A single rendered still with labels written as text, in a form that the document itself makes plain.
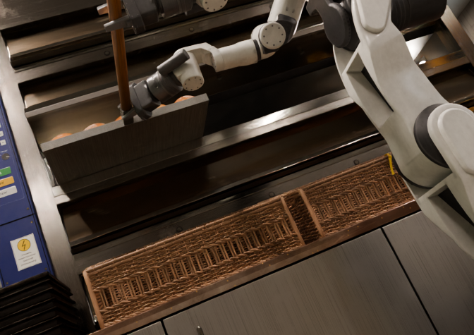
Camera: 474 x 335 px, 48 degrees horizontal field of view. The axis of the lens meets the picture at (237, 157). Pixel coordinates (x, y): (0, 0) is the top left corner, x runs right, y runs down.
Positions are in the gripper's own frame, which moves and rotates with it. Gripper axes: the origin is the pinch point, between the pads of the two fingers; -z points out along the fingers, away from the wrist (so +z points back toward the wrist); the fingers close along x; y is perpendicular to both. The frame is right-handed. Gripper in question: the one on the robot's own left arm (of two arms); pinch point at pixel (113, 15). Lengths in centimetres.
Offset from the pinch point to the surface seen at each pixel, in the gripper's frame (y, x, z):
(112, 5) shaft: -6.0, 2.1, 0.2
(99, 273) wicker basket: 28, 48, -26
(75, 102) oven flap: 64, -19, -21
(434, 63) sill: 94, 5, 124
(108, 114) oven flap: 76, -17, -12
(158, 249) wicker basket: 30, 48, -11
